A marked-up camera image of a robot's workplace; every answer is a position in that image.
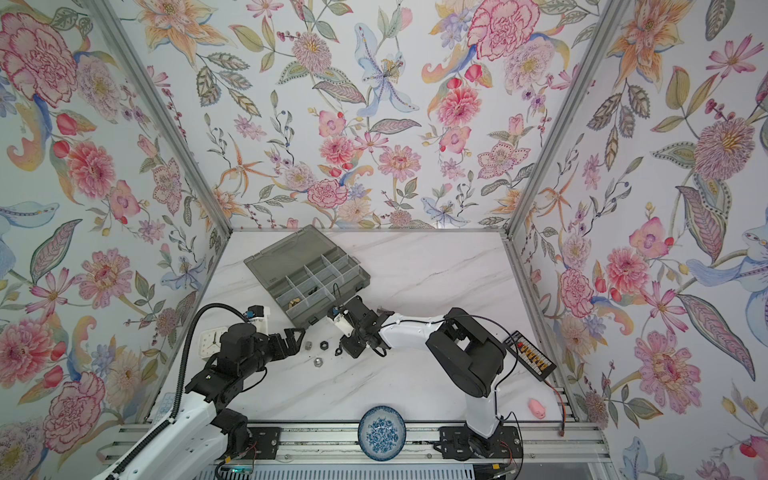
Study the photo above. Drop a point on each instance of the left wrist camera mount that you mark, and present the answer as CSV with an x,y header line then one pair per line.
x,y
258,315

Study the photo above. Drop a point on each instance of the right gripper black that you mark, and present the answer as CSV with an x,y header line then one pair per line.
x,y
354,351

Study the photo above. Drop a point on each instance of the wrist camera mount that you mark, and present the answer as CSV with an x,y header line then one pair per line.
x,y
337,316
258,315

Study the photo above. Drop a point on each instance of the white square clock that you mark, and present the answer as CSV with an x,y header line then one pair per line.
x,y
210,342

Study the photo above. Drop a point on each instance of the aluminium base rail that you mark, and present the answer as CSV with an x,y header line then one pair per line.
x,y
337,443

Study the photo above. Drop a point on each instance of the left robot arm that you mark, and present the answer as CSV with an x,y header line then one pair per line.
x,y
200,427

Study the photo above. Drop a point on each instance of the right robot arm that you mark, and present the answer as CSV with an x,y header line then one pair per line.
x,y
470,355

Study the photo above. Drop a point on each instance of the blue white patterned plate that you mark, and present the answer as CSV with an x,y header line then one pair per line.
x,y
381,433

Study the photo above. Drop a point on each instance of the black remote with buttons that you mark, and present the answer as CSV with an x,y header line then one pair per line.
x,y
530,356

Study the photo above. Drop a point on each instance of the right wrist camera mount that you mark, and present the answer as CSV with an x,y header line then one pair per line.
x,y
337,316

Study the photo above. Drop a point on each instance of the grey plastic organizer box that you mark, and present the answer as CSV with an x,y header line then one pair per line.
x,y
309,265

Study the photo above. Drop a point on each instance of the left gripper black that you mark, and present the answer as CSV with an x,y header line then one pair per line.
x,y
292,346

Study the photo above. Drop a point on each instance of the pink eraser toy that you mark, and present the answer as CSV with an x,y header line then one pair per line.
x,y
536,408

